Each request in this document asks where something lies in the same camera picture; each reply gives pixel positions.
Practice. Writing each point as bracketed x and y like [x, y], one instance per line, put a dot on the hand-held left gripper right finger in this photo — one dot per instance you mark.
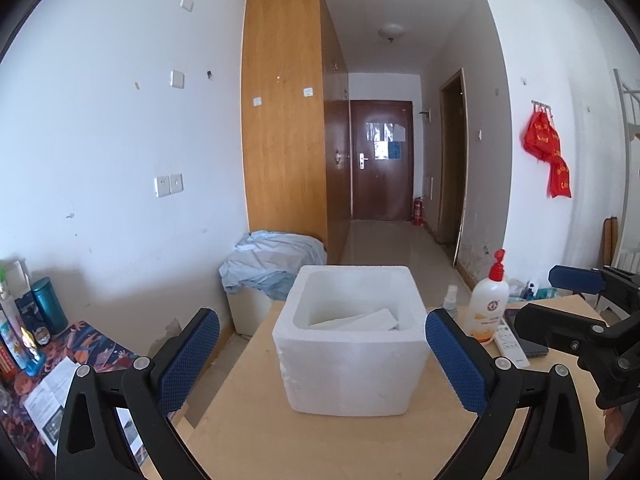
[457, 360]

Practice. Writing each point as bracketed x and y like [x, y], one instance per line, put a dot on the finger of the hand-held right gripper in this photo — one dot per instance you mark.
[575, 279]
[555, 327]

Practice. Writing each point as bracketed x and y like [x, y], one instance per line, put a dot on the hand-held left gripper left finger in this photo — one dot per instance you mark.
[187, 360]

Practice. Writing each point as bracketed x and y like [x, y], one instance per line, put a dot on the white foam box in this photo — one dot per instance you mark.
[350, 370]

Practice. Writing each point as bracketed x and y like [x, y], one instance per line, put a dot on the white foam strip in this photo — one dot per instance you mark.
[350, 321]

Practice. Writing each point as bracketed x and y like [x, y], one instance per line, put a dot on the black smartphone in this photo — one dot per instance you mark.
[532, 347]

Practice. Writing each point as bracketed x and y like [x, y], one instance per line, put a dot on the teal printed box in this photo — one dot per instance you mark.
[542, 294]

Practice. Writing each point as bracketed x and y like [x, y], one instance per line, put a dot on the white remote control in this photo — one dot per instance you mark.
[510, 342]

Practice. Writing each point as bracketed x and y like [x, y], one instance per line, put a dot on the brown wooden board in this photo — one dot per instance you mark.
[610, 242]

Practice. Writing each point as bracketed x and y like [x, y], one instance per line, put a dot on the white red-pump lotion bottle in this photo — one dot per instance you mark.
[487, 310]

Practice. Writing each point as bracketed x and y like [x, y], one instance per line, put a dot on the clear blue spray bottle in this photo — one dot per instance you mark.
[451, 300]

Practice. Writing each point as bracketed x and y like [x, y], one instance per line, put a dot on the white storage box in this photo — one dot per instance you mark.
[247, 312]

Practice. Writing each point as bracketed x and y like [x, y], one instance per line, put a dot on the printed blanket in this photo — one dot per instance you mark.
[95, 350]

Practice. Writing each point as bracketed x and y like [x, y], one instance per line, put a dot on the red plastic bag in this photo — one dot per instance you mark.
[560, 177]
[540, 135]

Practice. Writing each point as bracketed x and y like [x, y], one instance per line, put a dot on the grey metal bunk bed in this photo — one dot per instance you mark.
[625, 160]

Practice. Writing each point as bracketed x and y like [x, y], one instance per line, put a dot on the light blue crumpled sheet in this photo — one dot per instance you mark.
[270, 260]

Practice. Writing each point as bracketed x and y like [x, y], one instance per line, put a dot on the teal metal canister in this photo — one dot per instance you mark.
[49, 305]

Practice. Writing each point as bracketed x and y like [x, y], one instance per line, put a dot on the red fire extinguisher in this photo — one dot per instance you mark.
[418, 212]

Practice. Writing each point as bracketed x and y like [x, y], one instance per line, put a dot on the small cartoon figurine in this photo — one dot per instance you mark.
[31, 350]

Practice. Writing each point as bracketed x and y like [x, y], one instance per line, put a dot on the wooden side door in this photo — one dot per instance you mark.
[452, 170]

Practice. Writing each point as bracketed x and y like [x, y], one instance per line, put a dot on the blue white spray can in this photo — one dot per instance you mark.
[9, 340]

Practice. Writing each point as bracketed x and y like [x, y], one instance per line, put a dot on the red box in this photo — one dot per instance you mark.
[7, 365]

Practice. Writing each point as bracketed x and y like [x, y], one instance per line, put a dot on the dark brown entrance door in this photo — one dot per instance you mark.
[382, 185]

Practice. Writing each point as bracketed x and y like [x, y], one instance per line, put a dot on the white bottle green cap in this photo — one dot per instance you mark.
[10, 285]

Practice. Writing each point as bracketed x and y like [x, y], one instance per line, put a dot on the blue paper notice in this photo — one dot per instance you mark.
[395, 150]

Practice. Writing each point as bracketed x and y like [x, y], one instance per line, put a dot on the wooden wardrobe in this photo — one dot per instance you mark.
[285, 135]

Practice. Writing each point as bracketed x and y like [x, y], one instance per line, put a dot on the round ceiling lamp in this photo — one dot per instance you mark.
[391, 31]

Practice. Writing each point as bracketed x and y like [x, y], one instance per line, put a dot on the white wall socket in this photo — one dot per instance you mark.
[162, 186]

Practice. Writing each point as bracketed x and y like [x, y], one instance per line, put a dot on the white wall switch plate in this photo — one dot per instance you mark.
[177, 79]
[187, 3]
[177, 183]

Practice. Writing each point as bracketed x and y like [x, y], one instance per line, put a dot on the metal wall hook rack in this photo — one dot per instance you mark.
[542, 105]

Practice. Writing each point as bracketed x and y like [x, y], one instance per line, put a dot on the small black wall bracket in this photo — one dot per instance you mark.
[425, 114]

